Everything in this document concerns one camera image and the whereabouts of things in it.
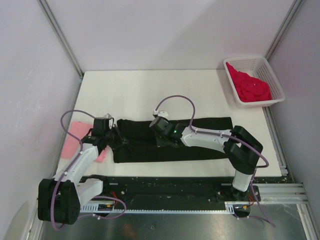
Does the black t shirt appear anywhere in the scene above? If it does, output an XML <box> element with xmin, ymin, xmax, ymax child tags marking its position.
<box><xmin>112</xmin><ymin>119</ymin><xmax>226</xmax><ymax>164</ymax></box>

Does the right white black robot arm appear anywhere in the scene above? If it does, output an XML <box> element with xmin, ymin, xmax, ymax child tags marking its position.
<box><xmin>149</xmin><ymin>116</ymin><xmax>263</xmax><ymax>201</ymax></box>

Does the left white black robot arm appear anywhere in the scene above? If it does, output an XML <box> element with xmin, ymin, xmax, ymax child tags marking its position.
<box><xmin>37</xmin><ymin>116</ymin><xmax>117</xmax><ymax>227</ymax></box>

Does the pink folded t shirt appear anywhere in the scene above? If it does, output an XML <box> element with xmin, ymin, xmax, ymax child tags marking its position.
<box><xmin>60</xmin><ymin>121</ymin><xmax>107</xmax><ymax>163</ymax></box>

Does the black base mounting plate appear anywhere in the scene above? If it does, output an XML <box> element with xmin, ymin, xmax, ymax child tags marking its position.
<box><xmin>89</xmin><ymin>174</ymin><xmax>261</xmax><ymax>212</ymax></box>

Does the red crumpled t shirt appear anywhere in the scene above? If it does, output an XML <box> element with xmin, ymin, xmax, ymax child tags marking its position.
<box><xmin>226</xmin><ymin>62</ymin><xmax>272</xmax><ymax>103</ymax></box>

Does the white plastic basket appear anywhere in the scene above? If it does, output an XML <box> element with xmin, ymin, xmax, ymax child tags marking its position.
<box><xmin>223</xmin><ymin>55</ymin><xmax>286</xmax><ymax>109</ymax></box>

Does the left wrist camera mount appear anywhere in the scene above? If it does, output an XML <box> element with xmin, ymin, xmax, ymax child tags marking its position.
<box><xmin>103</xmin><ymin>113</ymin><xmax>113</xmax><ymax>119</ymax></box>

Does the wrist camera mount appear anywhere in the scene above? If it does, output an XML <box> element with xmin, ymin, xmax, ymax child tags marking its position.
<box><xmin>103</xmin><ymin>113</ymin><xmax>113</xmax><ymax>119</ymax></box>
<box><xmin>152</xmin><ymin>110</ymin><xmax>169</xmax><ymax>119</ymax></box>

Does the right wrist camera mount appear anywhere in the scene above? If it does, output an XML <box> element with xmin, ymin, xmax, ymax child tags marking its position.
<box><xmin>152</xmin><ymin>110</ymin><xmax>169</xmax><ymax>119</ymax></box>

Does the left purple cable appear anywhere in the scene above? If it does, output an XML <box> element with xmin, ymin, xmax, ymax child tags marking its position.
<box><xmin>50</xmin><ymin>109</ymin><xmax>127</xmax><ymax>230</ymax></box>

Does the grey slotted cable duct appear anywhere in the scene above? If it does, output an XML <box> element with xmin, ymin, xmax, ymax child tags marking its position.
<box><xmin>79</xmin><ymin>201</ymin><xmax>251</xmax><ymax>215</ymax></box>

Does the left aluminium frame post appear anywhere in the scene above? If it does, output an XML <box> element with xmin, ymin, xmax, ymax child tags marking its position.
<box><xmin>36</xmin><ymin>0</ymin><xmax>84</xmax><ymax>77</ymax></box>

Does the aluminium frame post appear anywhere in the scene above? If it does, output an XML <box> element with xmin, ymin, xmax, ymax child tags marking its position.
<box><xmin>264</xmin><ymin>0</ymin><xmax>305</xmax><ymax>61</ymax></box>
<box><xmin>36</xmin><ymin>0</ymin><xmax>84</xmax><ymax>77</ymax></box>

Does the right aluminium frame post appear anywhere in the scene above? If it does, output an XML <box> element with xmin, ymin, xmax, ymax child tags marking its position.
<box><xmin>264</xmin><ymin>0</ymin><xmax>305</xmax><ymax>61</ymax></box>

